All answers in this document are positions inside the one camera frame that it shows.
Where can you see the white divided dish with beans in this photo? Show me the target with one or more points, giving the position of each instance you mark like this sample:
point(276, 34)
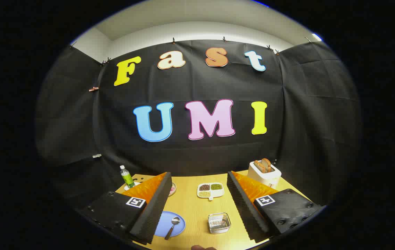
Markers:
point(210, 192)

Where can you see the white oval plate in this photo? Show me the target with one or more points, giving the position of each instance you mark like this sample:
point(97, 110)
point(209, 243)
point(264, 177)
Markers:
point(173, 189)

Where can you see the white square coaster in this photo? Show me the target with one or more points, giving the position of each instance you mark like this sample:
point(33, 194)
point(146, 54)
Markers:
point(137, 184)

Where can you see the white toaster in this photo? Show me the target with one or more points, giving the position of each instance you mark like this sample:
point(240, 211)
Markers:
point(265, 178)

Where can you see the perforated metal basket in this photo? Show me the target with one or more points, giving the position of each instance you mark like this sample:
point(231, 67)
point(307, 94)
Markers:
point(219, 224)

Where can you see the orange clip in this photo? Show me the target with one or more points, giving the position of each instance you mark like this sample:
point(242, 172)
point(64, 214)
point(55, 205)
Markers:
point(93, 89)

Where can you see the blue plate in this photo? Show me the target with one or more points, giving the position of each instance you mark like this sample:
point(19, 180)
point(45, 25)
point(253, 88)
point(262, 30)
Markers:
point(161, 226)

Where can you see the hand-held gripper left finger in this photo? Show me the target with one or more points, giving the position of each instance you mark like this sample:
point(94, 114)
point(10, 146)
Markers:
point(155, 208)

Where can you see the toast slice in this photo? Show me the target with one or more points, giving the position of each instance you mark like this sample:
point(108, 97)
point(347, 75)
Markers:
point(266, 163)
point(259, 166)

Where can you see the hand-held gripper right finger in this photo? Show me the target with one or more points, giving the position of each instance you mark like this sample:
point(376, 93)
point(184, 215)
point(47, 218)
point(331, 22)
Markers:
point(244, 208)

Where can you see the green drink bottle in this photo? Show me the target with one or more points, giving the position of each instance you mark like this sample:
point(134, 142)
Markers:
point(127, 177)

